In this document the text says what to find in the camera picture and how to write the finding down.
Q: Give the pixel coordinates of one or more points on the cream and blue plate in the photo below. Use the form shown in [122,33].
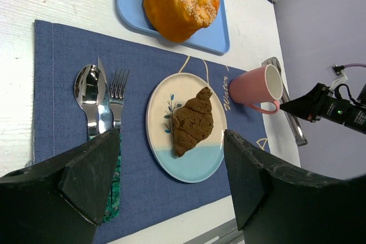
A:
[200,162]

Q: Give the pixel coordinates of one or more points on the aluminium table edge rail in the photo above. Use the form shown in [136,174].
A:
[224,233]

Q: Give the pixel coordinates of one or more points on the pink ceramic mug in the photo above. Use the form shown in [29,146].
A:
[261,85]

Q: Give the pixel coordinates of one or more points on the tall orange sugared bun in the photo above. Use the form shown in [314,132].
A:
[178,20]

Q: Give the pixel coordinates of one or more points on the metal spoon green handle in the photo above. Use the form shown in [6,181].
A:
[86,95]

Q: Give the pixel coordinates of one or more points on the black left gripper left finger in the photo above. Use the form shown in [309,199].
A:
[62,199]

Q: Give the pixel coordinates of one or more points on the brown chocolate croissant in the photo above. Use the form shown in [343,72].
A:
[193,122]

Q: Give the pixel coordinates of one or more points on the metal knife green handle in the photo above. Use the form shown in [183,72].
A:
[105,116]

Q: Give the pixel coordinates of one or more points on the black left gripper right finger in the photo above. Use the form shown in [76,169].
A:
[277,202]

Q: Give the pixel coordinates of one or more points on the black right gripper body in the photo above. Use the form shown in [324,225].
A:
[337,106]

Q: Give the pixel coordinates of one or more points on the blue cloth placemat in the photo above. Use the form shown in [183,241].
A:
[149,195]

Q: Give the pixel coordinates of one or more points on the metal fork green handle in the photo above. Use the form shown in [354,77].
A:
[116,95]

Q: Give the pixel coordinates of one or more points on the light blue plastic tray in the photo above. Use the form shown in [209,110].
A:
[213,39]

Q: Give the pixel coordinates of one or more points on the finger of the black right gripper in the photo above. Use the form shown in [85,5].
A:
[300,107]

